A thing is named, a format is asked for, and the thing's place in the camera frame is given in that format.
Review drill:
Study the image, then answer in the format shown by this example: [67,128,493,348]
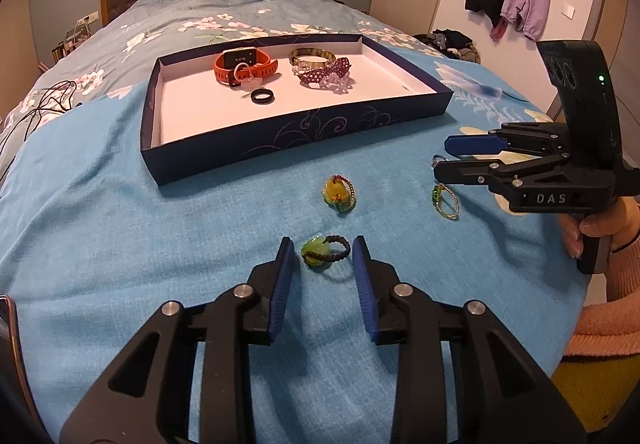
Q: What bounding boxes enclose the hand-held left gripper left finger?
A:
[59,237,297,444]

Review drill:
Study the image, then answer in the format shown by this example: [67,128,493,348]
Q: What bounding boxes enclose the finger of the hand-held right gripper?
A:
[444,122,571,158]
[433,154,569,195]

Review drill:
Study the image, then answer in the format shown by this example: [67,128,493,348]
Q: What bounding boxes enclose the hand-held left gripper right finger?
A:
[351,235,588,444]

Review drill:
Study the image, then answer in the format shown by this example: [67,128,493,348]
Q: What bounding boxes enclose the green bead bracelet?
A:
[432,184,460,220]

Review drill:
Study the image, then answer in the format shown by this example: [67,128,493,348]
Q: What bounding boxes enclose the green stone brown bracelet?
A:
[301,235,351,270]

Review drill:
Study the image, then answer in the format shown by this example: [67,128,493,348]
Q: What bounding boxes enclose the yellow stone bead bracelet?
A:
[322,175,356,213]

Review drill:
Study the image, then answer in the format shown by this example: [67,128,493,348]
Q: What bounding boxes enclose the purple bead bracelet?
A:
[292,64,352,95]
[299,56,351,87]

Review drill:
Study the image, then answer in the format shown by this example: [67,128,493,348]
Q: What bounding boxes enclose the grey stone bangle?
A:
[289,47,336,74]

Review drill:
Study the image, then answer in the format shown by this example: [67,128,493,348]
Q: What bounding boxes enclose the dark blue shallow box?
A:
[140,34,455,185]

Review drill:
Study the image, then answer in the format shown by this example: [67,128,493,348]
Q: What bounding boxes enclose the pink ring pendant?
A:
[233,62,264,92]

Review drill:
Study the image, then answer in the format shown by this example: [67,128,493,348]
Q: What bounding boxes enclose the orange smartwatch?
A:
[215,47,279,87]

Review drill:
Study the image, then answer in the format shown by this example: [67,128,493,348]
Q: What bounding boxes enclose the person's right forearm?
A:
[565,226,640,360]

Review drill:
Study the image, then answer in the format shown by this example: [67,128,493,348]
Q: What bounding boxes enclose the person's right hand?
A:
[557,196,640,259]

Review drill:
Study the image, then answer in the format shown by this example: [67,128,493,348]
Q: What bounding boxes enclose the dark clothes pile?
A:
[415,28,482,65]

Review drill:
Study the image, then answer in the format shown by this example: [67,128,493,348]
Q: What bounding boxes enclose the yellow cloth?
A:
[550,355,640,434]

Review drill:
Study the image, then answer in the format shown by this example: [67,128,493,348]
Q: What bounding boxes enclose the blue floral duvet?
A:
[0,0,451,165]

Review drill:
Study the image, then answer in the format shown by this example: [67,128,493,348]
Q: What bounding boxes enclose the bottles on nightstand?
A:
[52,21,93,62]

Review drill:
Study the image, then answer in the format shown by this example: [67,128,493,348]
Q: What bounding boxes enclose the black cables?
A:
[0,80,84,159]

